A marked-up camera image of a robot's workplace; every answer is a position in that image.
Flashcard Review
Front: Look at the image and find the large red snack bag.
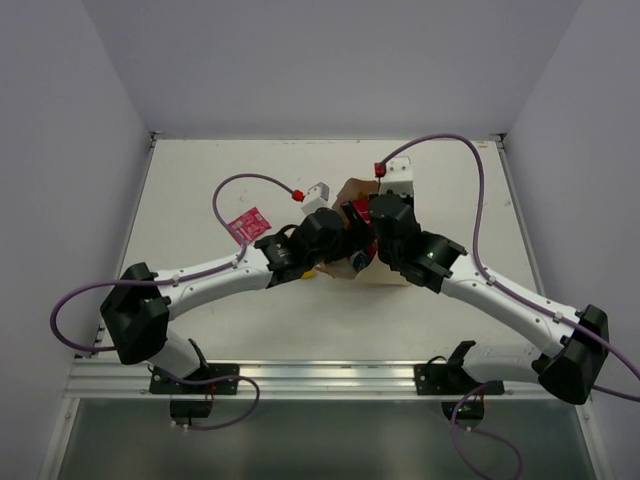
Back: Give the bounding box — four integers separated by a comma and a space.
350, 198, 377, 258

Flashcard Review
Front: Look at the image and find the brown paper bag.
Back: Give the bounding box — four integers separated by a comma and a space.
315, 178, 410, 287

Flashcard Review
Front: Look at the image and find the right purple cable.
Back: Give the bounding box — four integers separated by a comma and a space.
379, 132, 640, 480

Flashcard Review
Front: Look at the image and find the small pink snack packet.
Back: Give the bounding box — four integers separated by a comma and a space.
228, 207, 271, 245

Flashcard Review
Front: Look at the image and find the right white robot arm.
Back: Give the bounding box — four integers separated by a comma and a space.
369, 193, 609, 405

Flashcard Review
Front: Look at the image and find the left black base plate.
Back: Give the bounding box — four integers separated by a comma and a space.
149, 363, 240, 396

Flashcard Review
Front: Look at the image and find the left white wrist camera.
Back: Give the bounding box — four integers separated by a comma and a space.
291, 182, 330, 215

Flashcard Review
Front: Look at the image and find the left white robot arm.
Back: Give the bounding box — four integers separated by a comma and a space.
100, 200, 376, 393

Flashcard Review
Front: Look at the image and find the purple cable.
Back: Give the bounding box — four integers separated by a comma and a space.
379, 132, 640, 480
49, 172, 261, 432

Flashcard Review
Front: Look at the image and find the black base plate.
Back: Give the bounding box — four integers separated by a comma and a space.
413, 355, 481, 396
149, 363, 240, 396

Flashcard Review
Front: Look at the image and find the aluminium mounting rail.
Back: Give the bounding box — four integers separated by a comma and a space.
62, 357, 551, 401

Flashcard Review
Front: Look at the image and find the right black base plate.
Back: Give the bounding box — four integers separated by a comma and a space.
413, 355, 481, 396

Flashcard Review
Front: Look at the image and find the blue white snack bag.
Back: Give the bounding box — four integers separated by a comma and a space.
349, 249, 375, 273

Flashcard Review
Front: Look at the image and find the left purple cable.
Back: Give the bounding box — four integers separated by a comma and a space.
49, 172, 261, 432

